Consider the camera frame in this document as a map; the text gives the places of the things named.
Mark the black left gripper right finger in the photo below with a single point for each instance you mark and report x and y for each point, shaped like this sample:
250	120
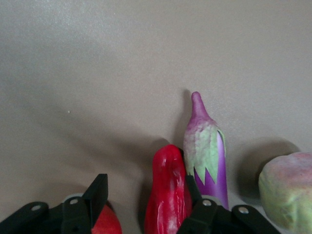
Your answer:
209	219

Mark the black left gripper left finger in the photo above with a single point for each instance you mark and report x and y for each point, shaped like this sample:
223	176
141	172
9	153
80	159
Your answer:
83	212

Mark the red pomegranate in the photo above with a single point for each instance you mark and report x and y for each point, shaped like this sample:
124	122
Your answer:
107	222

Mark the red chili pepper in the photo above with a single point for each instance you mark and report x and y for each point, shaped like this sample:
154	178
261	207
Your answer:
168	190

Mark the green pink peach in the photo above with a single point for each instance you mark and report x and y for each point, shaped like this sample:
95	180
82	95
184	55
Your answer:
287	190

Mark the long purple eggplant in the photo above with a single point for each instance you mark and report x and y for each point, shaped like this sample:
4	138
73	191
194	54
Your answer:
207	151

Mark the brown table cloth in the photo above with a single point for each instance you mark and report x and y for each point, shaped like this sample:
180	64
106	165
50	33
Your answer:
97	73

